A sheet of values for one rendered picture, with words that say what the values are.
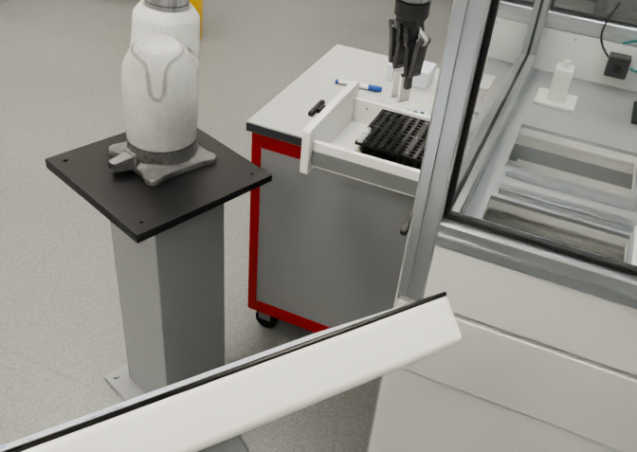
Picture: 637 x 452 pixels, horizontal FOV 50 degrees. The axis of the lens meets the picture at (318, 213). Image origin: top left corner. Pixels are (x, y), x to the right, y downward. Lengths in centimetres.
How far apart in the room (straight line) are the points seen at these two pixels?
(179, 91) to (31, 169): 172
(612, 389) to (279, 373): 59
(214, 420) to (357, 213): 130
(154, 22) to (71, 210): 136
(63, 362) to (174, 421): 170
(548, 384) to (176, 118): 89
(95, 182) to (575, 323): 101
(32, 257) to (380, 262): 131
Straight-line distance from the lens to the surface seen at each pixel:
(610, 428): 110
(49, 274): 255
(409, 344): 62
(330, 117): 153
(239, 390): 56
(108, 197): 149
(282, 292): 209
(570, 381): 105
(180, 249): 165
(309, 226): 190
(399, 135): 151
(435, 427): 120
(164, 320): 175
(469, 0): 81
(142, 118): 149
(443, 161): 88
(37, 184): 302
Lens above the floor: 162
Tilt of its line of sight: 36 degrees down
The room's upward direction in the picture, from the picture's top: 5 degrees clockwise
